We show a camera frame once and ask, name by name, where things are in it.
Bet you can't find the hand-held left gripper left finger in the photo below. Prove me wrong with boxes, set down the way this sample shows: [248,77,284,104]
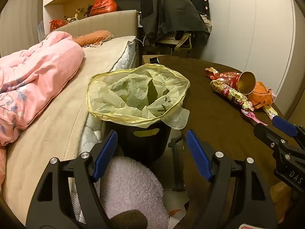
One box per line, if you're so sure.
[26,130,118,229]

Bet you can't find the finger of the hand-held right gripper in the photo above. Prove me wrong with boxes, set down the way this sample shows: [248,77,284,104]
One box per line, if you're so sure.
[272,116,305,146]
[254,123,289,153]

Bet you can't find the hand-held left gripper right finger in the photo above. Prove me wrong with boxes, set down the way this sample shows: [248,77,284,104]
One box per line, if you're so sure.
[186,129,278,229]

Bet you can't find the small yellow wrapper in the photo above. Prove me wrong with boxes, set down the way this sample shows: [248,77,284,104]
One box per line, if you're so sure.
[263,106,280,123]

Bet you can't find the pink stick packet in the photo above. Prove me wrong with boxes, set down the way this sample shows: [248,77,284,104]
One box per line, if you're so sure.
[241,108,268,126]

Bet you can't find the black trash bin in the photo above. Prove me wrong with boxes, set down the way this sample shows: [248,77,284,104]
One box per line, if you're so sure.
[106,121,172,168]

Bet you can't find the red and gold paper cup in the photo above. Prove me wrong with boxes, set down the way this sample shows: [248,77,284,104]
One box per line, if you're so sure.
[235,71,257,96]

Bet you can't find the yellow and red snack packet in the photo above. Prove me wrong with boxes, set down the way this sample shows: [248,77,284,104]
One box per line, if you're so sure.
[210,80,253,110]

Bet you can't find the yellow bin liner bag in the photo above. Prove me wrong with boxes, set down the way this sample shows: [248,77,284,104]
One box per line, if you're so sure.
[86,63,190,130]

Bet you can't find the red flowered snack wrapper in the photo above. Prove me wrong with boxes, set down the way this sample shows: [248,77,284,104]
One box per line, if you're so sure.
[205,67,242,87]

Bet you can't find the person's left forearm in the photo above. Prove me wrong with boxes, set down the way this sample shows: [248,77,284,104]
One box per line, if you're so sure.
[112,209,148,229]

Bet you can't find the bed with beige sheet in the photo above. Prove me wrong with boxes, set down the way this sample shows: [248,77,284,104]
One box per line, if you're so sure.
[2,36,135,221]

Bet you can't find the white quilted mattress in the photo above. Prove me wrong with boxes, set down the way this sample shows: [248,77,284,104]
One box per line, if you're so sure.
[68,40,137,222]

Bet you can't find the pink quilt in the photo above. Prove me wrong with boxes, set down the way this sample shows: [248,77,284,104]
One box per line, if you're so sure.
[0,31,85,146]

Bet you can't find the cardboard box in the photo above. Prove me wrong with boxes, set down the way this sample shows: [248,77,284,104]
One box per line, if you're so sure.
[142,55,165,65]

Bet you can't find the white wardrobe doors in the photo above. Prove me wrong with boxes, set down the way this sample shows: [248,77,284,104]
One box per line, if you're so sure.
[202,0,305,115]

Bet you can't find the wooden chair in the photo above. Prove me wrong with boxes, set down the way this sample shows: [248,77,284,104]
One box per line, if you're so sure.
[155,31,192,52]

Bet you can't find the orange pillow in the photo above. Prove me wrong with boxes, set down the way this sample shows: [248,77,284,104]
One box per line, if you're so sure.
[73,30,115,47]

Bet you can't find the beige padded headboard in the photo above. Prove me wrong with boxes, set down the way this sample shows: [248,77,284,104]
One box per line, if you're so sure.
[54,10,139,39]

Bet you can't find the small orange plastic bag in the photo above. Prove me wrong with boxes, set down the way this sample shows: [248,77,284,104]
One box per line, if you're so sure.
[50,20,67,32]

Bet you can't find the chair with dark jacket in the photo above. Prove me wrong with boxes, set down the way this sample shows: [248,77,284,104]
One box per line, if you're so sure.
[139,0,210,45]

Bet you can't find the large orange plastic bag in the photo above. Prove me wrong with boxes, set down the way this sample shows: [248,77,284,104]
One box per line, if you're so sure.
[90,0,118,16]

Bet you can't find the black garment with pink spots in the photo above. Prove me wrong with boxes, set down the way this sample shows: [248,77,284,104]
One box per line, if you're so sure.
[185,0,210,17]

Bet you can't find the white curtain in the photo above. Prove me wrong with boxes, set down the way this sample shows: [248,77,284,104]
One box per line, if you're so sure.
[0,0,45,58]

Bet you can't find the black table leg frame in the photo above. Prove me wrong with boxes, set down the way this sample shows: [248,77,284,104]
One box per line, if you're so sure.
[168,137,187,192]

